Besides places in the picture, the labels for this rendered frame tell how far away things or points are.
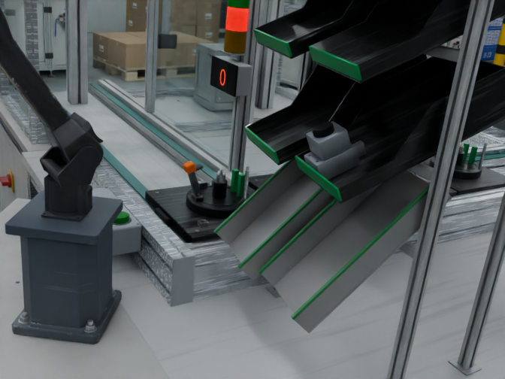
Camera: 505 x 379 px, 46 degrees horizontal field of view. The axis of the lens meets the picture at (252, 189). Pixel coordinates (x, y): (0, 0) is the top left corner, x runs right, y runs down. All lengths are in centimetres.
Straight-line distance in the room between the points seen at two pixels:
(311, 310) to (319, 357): 21
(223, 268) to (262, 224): 15
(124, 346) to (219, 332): 17
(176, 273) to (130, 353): 17
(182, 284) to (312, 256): 28
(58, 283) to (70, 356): 12
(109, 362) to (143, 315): 14
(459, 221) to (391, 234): 72
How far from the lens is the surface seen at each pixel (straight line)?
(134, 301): 115
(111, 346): 104
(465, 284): 138
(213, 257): 112
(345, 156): 84
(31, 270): 102
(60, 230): 96
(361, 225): 93
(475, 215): 160
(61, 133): 94
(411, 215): 86
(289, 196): 105
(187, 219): 121
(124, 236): 120
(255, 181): 143
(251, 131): 98
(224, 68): 141
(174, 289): 111
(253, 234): 105
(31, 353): 104
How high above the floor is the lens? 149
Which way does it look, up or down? 22 degrees down
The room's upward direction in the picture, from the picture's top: 6 degrees clockwise
